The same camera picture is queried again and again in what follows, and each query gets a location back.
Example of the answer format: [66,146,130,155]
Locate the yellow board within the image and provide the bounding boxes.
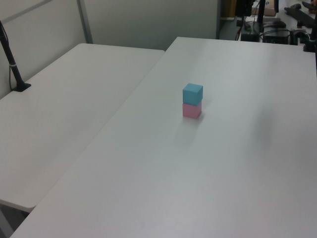
[220,0,236,18]

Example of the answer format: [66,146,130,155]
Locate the black electronics box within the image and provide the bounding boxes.
[263,29,291,45]

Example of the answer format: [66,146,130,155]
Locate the black keyboard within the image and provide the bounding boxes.
[284,3,317,28]

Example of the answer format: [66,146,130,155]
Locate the blue cube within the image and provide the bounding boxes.
[182,83,204,106]

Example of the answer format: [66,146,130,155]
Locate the pink cube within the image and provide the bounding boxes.
[182,101,203,119]

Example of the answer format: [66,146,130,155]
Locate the black table clamp stand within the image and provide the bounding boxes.
[303,24,317,53]

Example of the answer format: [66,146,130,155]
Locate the white side table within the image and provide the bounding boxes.
[0,43,166,214]

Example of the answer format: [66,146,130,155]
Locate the black monitor stand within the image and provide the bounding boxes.
[252,0,266,35]

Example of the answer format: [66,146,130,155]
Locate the small black box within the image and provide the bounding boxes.
[241,33,260,42]

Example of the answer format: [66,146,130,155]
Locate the grey partition post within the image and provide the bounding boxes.
[76,0,94,45]

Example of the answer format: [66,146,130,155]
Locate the black camera stand pole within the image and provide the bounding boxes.
[0,20,32,93]

